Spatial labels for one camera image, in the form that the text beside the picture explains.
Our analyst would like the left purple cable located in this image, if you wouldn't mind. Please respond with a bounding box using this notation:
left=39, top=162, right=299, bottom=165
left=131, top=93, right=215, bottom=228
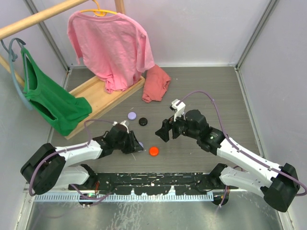
left=28, top=119, right=116, bottom=197

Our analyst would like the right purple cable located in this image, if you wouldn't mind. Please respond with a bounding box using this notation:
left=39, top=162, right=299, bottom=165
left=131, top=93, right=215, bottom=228
left=179, top=90, right=307, bottom=197

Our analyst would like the wooden clothes rack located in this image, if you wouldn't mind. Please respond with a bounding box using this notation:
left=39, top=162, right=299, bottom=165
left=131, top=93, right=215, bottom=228
left=0, top=0, right=125, bottom=86

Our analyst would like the salmon folded shirt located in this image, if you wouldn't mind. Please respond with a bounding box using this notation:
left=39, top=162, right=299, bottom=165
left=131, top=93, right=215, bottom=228
left=142, top=65, right=171, bottom=103

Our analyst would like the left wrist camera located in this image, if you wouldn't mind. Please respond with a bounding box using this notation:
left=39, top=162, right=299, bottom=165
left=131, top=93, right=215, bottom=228
left=112, top=120, right=129, bottom=133

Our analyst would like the orange earbud case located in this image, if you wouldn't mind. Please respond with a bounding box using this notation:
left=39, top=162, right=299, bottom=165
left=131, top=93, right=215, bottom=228
left=149, top=147, right=159, bottom=157

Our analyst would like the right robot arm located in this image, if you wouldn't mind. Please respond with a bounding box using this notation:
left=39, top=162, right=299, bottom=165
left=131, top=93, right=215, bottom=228
left=155, top=110, right=300, bottom=212

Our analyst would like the pink t-shirt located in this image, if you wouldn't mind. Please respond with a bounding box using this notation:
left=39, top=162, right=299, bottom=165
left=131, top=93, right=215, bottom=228
left=67, top=11, right=155, bottom=93

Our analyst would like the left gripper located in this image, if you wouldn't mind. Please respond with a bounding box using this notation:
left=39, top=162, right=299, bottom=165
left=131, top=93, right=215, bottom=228
left=113, top=130, right=142, bottom=154

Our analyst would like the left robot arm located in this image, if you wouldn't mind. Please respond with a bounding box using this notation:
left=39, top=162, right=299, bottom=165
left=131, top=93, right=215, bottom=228
left=20, top=124, right=143, bottom=195

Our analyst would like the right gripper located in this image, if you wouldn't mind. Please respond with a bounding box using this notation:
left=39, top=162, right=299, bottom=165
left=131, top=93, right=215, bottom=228
left=155, top=109, right=199, bottom=142

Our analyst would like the black earbud case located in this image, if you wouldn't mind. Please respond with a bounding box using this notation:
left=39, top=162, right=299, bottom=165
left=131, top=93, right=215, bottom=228
left=139, top=117, right=148, bottom=126

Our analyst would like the white cable duct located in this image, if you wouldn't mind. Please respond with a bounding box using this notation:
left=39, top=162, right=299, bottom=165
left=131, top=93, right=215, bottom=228
left=34, top=192, right=213, bottom=202

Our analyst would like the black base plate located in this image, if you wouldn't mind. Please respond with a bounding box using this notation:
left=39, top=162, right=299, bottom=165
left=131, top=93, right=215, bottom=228
left=76, top=172, right=225, bottom=196

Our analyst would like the yellow hanger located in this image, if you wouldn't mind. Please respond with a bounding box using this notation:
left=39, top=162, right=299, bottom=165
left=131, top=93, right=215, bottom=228
left=80, top=0, right=117, bottom=17

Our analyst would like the purple cable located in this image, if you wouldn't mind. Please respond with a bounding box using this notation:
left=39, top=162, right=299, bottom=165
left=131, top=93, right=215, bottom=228
left=28, top=119, right=116, bottom=197
left=179, top=90, right=307, bottom=197

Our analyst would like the grey-blue hanger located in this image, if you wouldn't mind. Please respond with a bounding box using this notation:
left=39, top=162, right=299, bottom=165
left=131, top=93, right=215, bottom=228
left=0, top=37, right=33, bottom=110

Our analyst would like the green tank top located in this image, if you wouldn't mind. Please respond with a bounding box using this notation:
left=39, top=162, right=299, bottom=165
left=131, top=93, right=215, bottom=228
left=21, top=47, right=92, bottom=136

